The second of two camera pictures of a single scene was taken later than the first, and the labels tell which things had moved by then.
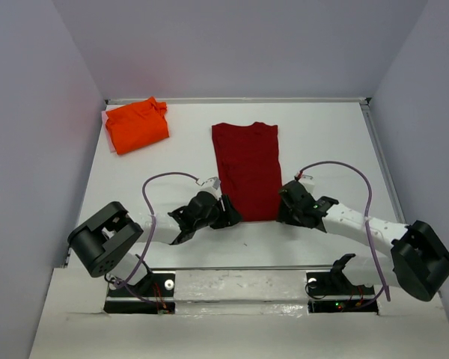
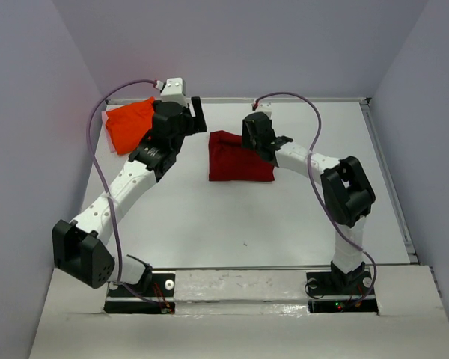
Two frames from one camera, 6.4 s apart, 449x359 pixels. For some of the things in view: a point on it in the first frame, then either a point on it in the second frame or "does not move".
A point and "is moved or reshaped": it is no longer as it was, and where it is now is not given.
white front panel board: x=234 y=314 does not move
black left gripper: x=227 y=218 to x=197 y=124
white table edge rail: x=251 y=100 does not move
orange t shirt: x=138 y=125 does not move
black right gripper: x=283 y=215 to x=246 y=139
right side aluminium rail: x=384 y=161 does not move
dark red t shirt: x=248 y=158 is moved or reshaped
